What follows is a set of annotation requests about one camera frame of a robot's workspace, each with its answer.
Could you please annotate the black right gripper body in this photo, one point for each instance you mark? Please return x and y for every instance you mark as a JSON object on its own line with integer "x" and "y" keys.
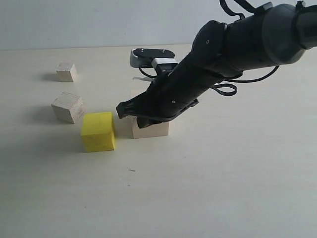
{"x": 175, "y": 91}

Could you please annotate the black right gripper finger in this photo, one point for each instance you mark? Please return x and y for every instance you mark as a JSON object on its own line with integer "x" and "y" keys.
{"x": 143, "y": 105}
{"x": 145, "y": 122}

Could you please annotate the large wooden cube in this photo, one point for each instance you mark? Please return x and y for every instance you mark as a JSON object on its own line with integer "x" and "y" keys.
{"x": 157, "y": 130}

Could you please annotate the yellow cube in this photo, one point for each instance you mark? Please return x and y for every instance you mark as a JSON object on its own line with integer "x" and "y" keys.
{"x": 98, "y": 132}

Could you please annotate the medium wooden cube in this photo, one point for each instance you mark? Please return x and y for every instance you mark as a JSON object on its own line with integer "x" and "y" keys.
{"x": 68, "y": 107}

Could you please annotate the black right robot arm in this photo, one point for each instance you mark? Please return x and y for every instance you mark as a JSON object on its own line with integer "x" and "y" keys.
{"x": 270, "y": 37}

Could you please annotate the small wooden cube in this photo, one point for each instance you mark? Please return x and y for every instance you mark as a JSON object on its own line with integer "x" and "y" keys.
{"x": 66, "y": 72}

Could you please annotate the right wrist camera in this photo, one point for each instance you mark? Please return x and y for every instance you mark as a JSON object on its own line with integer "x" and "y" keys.
{"x": 160, "y": 60}

